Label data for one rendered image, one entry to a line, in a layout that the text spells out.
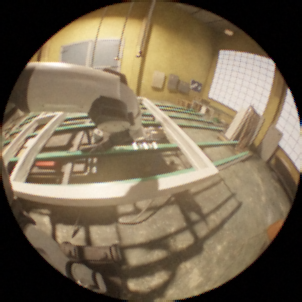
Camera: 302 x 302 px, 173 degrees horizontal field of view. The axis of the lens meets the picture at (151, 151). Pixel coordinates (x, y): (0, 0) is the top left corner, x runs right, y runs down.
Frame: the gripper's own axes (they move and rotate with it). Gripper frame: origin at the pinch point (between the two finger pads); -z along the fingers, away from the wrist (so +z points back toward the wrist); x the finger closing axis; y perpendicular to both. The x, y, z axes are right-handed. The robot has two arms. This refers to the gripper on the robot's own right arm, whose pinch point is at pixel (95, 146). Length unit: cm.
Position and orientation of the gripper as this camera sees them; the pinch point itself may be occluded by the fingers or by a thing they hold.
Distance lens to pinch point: 54.7
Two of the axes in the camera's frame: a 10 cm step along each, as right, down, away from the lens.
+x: 3.1, 6.5, -7.0
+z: 9.2, -4.0, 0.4
